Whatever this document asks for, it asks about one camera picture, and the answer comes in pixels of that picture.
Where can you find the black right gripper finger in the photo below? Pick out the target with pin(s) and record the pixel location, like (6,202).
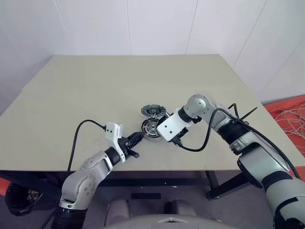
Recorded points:
(165,118)

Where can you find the grey robot torso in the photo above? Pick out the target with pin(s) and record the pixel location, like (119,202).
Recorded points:
(166,223)

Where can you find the copper wound motor stator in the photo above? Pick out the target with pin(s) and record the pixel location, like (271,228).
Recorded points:
(152,138)

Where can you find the black bag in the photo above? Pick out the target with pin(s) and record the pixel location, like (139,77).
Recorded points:
(21,200)

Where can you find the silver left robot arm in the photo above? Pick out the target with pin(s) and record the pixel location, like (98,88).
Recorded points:
(81,181)

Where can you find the round metal gear disc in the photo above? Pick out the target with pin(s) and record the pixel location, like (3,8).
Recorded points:
(146,110)

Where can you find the orange fabric bag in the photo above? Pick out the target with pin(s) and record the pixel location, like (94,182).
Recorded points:
(289,107)

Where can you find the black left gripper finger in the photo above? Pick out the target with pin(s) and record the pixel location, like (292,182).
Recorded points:
(137,143)
(138,136)

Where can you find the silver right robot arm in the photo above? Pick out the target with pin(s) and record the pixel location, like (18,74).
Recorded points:
(262,155)

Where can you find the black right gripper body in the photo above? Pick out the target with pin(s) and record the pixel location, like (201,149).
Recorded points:
(180,137)

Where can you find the black table frame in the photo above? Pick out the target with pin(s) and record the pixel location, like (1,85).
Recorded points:
(155,177)

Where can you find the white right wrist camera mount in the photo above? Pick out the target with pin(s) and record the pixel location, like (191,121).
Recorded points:
(170,127)

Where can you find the small orange cloth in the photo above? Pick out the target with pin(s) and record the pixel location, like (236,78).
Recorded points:
(3,187)

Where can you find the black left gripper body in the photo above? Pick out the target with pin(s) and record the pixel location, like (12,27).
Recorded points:
(126,148)

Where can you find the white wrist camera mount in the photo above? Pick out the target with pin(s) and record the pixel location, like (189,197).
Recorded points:
(113,133)
(170,127)

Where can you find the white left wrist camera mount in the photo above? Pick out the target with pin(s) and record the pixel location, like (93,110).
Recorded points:
(113,133)

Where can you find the silver round disc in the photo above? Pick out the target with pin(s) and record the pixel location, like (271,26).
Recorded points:
(150,126)

